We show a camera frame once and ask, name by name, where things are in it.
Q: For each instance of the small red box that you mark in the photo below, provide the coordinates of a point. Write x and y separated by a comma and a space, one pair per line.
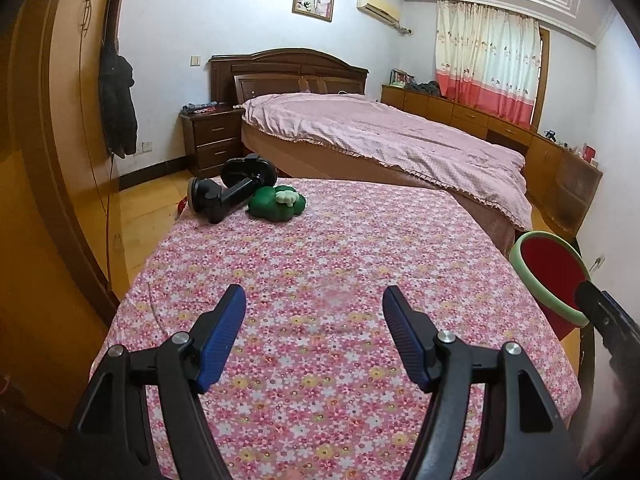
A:
589, 153

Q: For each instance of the brown wooden bed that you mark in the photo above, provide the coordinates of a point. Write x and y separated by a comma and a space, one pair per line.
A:
280, 67

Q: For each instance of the white air conditioner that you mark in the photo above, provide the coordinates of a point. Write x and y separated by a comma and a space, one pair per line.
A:
378, 8

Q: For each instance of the brown wooden nightstand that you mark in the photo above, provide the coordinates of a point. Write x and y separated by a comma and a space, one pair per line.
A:
212, 132

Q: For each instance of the black clothes pile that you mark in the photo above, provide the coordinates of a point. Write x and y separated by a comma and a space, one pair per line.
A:
427, 88

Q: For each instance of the black hanging jacket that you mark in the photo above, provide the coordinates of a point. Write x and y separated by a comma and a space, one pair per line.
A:
119, 105

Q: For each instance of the green rimmed red bowl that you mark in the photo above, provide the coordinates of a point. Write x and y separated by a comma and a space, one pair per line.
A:
545, 270

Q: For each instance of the pink checked quilt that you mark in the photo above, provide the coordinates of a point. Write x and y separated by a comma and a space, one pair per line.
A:
375, 130

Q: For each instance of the folded dark clothes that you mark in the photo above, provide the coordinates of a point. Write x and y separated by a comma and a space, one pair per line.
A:
200, 108

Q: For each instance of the green plush toy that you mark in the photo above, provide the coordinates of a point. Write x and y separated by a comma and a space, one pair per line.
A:
270, 206

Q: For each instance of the wooden wardrobe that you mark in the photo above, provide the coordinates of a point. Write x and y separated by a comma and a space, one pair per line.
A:
45, 110

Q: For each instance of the white and red curtain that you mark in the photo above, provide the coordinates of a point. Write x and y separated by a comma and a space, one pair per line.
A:
485, 60

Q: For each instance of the small black item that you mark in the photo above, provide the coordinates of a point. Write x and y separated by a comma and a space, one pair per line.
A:
550, 135

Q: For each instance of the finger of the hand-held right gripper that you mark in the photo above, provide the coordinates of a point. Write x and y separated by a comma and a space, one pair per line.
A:
600, 305

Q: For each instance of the long wooden cabinet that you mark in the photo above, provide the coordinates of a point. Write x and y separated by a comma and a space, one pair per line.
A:
470, 115

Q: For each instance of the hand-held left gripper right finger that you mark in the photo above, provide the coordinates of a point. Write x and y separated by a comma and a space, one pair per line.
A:
407, 345

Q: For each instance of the small red floor item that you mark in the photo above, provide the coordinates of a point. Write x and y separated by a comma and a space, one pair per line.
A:
182, 205

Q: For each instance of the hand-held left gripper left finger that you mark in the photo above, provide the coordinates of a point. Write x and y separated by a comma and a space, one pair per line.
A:
220, 345

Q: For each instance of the black suction mount device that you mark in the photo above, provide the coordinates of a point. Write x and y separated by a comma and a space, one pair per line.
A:
235, 195

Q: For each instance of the row of books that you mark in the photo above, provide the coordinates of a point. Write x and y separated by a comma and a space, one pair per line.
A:
402, 77

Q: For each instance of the pink floral cloth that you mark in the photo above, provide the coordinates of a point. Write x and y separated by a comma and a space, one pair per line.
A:
320, 260

